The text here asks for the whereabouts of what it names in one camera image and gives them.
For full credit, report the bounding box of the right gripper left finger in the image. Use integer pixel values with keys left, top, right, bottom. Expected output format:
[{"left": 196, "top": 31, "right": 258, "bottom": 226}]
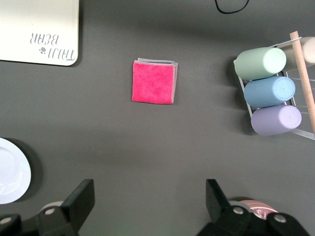
[{"left": 0, "top": 178, "right": 95, "bottom": 236}]

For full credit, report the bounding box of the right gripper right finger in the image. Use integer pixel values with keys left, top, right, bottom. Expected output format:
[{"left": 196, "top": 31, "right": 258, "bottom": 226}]
[{"left": 196, "top": 178, "right": 311, "bottom": 236}]

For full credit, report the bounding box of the white plate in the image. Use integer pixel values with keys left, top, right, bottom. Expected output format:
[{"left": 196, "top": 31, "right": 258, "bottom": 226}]
[{"left": 0, "top": 137, "right": 32, "bottom": 205}]

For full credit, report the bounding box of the pink bowl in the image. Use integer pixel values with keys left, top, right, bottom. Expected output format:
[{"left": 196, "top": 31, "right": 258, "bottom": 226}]
[{"left": 236, "top": 199, "right": 280, "bottom": 221}]

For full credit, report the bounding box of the pastel purple cup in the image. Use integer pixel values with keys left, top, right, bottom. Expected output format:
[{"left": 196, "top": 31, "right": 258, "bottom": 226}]
[{"left": 251, "top": 105, "right": 303, "bottom": 137}]

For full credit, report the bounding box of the pastel blue cup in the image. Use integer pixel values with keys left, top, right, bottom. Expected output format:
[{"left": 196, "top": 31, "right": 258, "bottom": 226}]
[{"left": 244, "top": 76, "right": 296, "bottom": 109}]

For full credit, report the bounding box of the pink folded cloth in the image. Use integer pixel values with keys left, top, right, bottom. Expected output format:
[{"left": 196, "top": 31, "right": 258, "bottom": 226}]
[{"left": 131, "top": 58, "right": 179, "bottom": 105}]

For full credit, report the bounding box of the pastel green cup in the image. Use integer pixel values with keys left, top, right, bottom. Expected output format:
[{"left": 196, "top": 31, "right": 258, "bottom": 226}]
[{"left": 233, "top": 47, "right": 287, "bottom": 81}]

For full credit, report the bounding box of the beige cup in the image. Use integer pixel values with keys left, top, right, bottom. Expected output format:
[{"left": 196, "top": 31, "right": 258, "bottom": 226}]
[{"left": 283, "top": 36, "right": 315, "bottom": 71}]

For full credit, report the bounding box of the cream tray with bear print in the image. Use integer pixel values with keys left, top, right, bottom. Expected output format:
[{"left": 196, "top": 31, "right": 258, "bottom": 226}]
[{"left": 0, "top": 0, "right": 80, "bottom": 67}]

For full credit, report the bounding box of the white wire cup rack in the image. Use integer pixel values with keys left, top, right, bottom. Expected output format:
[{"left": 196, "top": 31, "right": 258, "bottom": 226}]
[{"left": 233, "top": 31, "right": 315, "bottom": 141}]

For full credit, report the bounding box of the black cable on table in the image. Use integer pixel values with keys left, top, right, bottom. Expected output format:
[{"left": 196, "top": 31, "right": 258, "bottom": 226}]
[{"left": 214, "top": 0, "right": 250, "bottom": 14}]

